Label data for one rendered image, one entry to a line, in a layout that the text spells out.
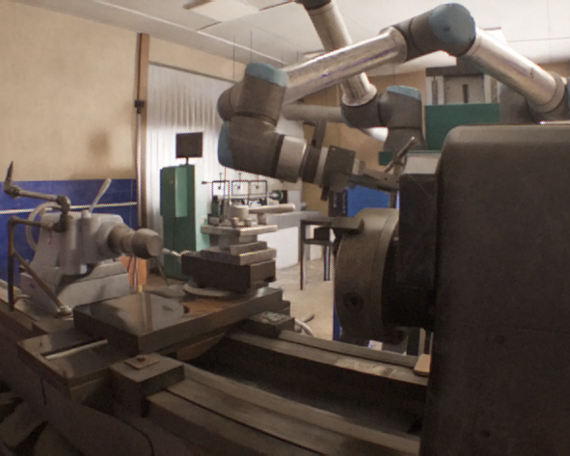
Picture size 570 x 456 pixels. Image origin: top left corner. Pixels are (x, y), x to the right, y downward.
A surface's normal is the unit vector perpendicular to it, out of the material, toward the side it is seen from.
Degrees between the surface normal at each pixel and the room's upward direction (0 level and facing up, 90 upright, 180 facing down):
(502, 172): 90
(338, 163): 74
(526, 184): 90
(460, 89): 90
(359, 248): 58
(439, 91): 90
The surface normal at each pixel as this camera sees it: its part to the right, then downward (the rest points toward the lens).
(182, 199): 0.82, 0.06
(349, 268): -0.55, -0.18
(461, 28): 0.31, 0.07
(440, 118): -0.54, 0.09
